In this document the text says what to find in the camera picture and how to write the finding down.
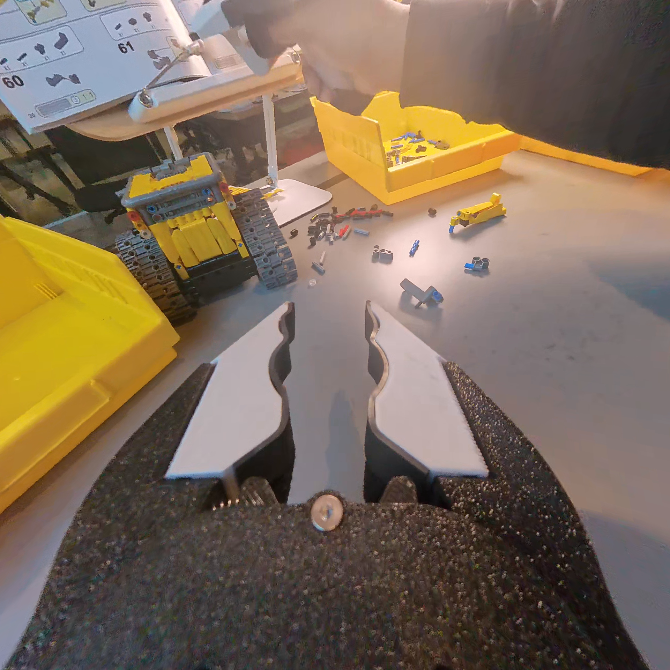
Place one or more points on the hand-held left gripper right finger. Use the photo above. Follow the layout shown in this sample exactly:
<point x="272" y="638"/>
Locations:
<point x="424" y="413"/>

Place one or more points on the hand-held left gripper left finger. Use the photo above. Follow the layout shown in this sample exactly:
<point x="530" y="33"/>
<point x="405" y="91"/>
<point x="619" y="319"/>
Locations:
<point x="230" y="413"/>

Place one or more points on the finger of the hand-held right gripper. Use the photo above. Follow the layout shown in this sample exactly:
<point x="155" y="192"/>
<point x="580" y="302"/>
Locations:
<point x="209" y="18"/>

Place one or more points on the grey connector with blue pin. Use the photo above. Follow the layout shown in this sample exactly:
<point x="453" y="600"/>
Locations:
<point x="477" y="264"/>

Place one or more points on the grey desk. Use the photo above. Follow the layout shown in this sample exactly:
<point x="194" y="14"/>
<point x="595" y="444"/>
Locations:
<point x="549" y="340"/>

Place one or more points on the person's right hand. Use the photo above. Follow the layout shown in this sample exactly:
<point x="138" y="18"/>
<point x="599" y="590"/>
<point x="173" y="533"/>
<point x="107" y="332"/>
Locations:
<point x="356" y="47"/>

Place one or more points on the instruction booklet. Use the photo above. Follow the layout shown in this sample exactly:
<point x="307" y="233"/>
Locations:
<point x="94" y="47"/>

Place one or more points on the grey bent beam assembly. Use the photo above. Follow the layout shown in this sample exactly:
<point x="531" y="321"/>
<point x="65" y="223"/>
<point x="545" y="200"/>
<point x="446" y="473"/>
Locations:
<point x="416" y="290"/>

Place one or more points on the yellow parts bin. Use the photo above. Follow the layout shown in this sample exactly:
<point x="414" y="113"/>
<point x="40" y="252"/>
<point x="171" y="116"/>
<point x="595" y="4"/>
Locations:
<point x="445" y="167"/>
<point x="68" y="366"/>
<point x="576" y="152"/>

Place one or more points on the yellow tracked brick bulldozer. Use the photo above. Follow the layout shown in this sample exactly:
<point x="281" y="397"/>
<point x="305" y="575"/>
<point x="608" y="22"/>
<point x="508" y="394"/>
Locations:
<point x="199" y="230"/>

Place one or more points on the heap of assorted brick parts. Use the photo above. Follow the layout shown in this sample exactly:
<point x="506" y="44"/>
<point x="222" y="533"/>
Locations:
<point x="405" y="152"/>

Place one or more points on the pile of small connector pins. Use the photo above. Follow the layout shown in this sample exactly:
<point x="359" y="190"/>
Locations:
<point x="340" y="222"/>

